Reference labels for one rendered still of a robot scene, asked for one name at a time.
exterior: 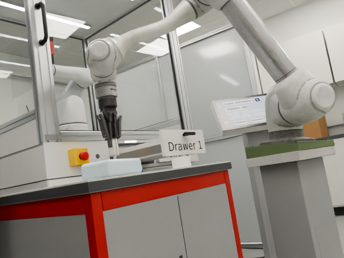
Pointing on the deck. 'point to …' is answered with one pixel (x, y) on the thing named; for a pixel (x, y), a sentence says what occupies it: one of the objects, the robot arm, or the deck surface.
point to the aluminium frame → (38, 126)
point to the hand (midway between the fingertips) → (113, 147)
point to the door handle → (43, 22)
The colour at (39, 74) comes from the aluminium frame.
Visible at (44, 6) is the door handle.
